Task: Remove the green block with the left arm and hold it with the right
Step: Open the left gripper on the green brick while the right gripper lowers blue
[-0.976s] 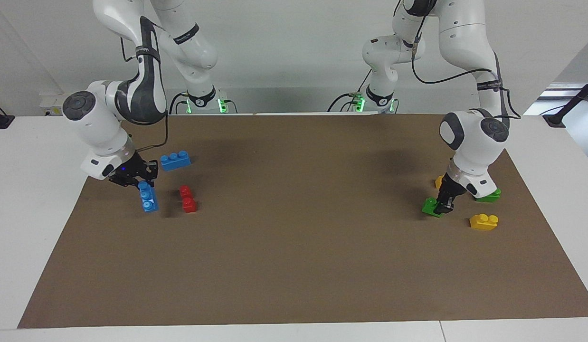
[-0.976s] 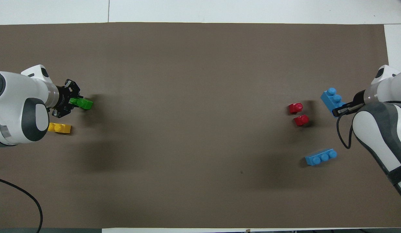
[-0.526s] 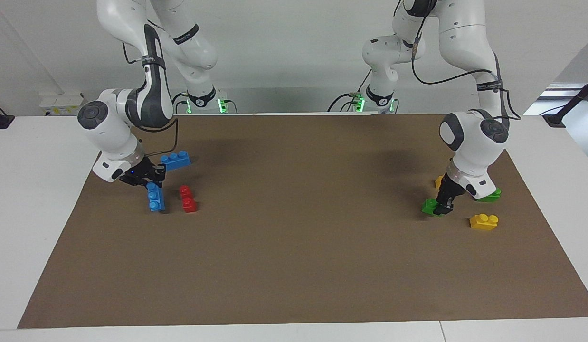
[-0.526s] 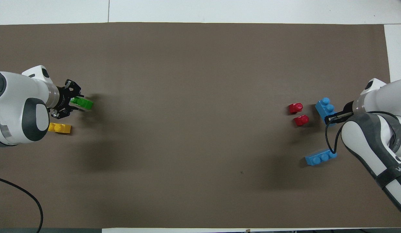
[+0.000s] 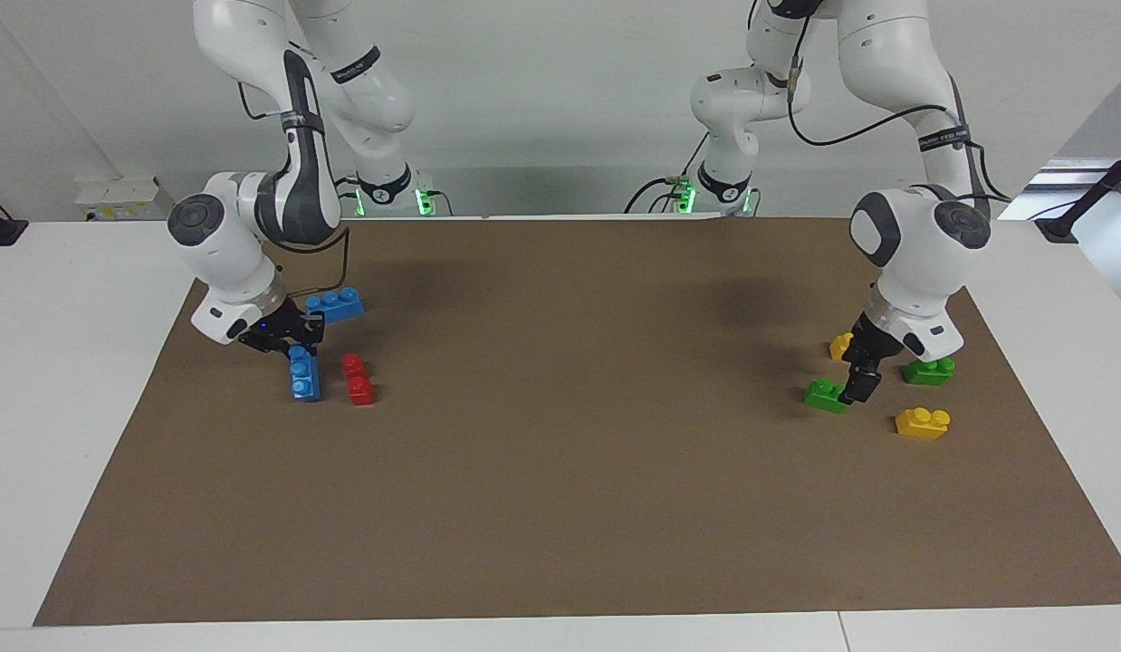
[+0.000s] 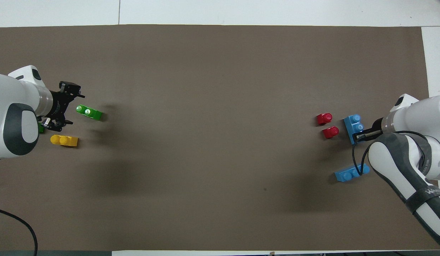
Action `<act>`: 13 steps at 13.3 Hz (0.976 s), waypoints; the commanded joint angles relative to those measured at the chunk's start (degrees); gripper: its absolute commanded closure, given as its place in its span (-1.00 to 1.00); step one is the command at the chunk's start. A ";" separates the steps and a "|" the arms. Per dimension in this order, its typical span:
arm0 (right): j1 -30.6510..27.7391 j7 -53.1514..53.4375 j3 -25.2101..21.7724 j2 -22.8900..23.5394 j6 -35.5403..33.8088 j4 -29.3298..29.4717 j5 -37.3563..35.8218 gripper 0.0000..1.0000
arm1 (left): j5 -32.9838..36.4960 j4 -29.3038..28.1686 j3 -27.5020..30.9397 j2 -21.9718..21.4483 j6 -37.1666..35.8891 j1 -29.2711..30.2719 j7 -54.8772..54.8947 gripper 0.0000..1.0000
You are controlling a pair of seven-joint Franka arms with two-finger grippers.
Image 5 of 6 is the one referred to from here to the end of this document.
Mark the white wall power strip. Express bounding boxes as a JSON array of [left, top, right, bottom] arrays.
[[76, 177, 177, 221]]

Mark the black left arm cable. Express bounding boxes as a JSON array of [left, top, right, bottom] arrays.
[[749, 0, 1011, 203]]

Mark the black table clamp mount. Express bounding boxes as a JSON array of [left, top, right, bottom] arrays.
[[0, 190, 29, 247]]

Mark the brown table mat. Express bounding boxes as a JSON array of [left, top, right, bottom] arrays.
[[34, 216, 1121, 628]]

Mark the black angled stand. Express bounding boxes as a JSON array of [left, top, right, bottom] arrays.
[[1034, 143, 1121, 244]]

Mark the blue three-stud toy block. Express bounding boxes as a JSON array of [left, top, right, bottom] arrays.
[[287, 347, 324, 402], [305, 287, 365, 327]]

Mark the green two-stud toy block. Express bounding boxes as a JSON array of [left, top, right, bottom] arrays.
[[903, 356, 956, 387], [804, 379, 851, 415]]

